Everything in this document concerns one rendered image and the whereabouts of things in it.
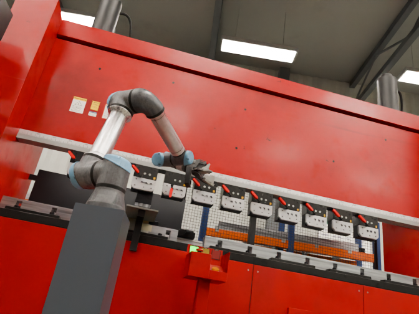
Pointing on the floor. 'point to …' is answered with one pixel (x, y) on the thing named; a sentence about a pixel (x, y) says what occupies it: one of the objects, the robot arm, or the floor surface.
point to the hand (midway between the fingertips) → (214, 180)
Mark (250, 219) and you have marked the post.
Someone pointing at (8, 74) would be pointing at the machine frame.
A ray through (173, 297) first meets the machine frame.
